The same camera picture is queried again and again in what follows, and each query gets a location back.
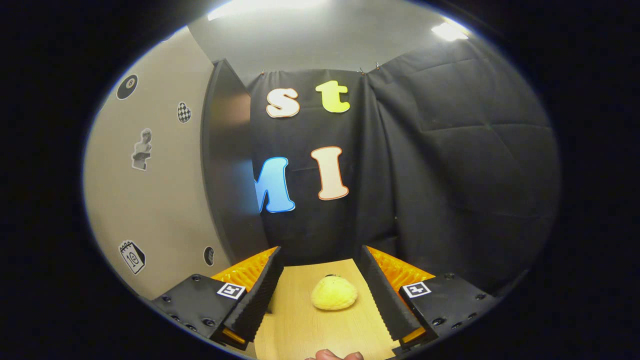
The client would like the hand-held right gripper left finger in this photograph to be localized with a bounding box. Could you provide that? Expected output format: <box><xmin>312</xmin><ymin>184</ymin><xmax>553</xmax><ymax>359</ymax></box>
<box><xmin>152</xmin><ymin>246</ymin><xmax>285</xmax><ymax>351</ymax></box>

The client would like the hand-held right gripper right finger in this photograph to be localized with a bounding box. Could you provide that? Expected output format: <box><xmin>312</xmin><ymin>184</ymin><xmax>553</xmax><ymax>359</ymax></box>
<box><xmin>359</xmin><ymin>245</ymin><xmax>501</xmax><ymax>351</ymax></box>

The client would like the light grey cabinet door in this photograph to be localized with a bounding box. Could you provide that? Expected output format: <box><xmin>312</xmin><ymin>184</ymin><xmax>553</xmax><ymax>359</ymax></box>
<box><xmin>84</xmin><ymin>27</ymin><xmax>236</xmax><ymax>301</ymax></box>

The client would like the yellow plush toy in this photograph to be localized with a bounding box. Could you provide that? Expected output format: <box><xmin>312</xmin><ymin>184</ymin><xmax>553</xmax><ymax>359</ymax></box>
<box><xmin>311</xmin><ymin>274</ymin><xmax>359</xmax><ymax>311</ymax></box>

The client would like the black backdrop cloth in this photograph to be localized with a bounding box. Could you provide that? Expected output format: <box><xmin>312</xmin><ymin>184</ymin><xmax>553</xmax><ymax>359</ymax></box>
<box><xmin>247</xmin><ymin>37</ymin><xmax>561</xmax><ymax>296</ymax></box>

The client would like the long ceiling light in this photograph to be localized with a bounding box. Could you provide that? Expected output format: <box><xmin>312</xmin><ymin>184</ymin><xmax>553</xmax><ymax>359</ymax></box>
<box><xmin>207</xmin><ymin>0</ymin><xmax>326</xmax><ymax>21</ymax></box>

